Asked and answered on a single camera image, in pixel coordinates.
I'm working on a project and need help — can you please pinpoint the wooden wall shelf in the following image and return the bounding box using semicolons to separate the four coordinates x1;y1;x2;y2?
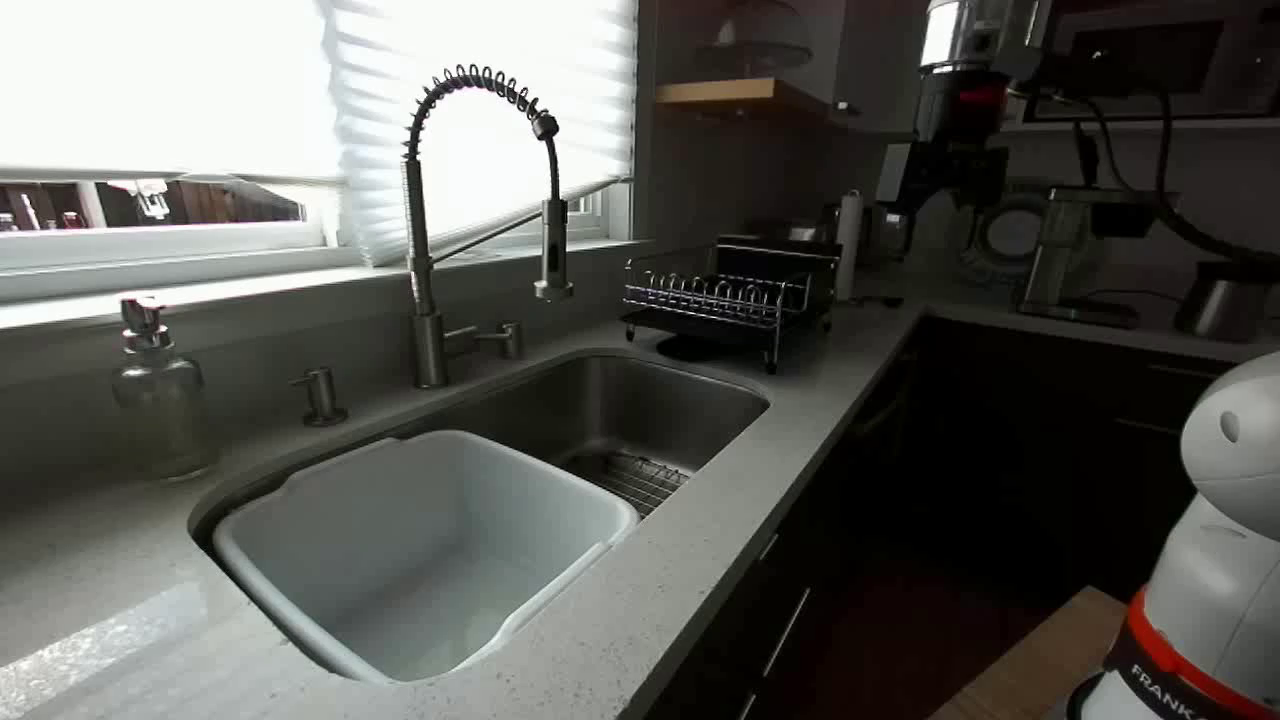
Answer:
651;73;855;130

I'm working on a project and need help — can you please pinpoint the clear glass soap dispenser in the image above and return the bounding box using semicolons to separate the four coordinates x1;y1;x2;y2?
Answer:
110;294;216;483

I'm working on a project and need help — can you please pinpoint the white window blind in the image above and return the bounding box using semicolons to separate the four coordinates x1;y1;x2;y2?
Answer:
317;0;641;269

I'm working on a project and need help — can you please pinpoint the chrome wire dish rack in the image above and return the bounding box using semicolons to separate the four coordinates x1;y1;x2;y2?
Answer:
617;255;821;378

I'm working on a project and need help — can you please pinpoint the white paper towel roll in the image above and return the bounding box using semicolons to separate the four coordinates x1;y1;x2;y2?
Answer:
834;189;869;306

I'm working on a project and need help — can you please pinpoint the black camera on stand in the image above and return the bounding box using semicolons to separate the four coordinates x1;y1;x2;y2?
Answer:
872;0;1073;255

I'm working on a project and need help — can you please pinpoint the white plastic wash basin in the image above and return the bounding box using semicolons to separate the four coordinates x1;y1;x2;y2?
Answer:
208;424;641;688

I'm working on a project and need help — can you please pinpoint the silver toaster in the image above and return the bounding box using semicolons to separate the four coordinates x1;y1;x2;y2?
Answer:
1178;255;1280;346

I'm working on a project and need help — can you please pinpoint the wooden base board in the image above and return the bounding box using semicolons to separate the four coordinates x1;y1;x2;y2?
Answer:
931;583;1131;720

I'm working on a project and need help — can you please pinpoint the black utensil holder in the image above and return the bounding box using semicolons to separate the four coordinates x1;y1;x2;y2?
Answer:
714;231;841;321

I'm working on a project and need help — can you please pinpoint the dark wood base cabinet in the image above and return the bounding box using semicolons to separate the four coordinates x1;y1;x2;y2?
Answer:
635;314;938;720

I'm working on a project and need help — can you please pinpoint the metal sink bottom grid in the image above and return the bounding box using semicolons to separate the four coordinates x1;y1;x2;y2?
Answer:
557;446;696;519

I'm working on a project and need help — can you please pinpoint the chrome spring pull-down faucet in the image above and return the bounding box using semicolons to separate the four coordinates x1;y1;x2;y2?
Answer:
400;61;577;393

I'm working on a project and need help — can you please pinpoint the stainless steel undermount sink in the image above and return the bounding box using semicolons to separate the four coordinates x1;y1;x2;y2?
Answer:
183;342;777;693

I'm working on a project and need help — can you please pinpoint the black camera cable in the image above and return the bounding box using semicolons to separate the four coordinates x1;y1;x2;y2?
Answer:
1057;82;1280;275

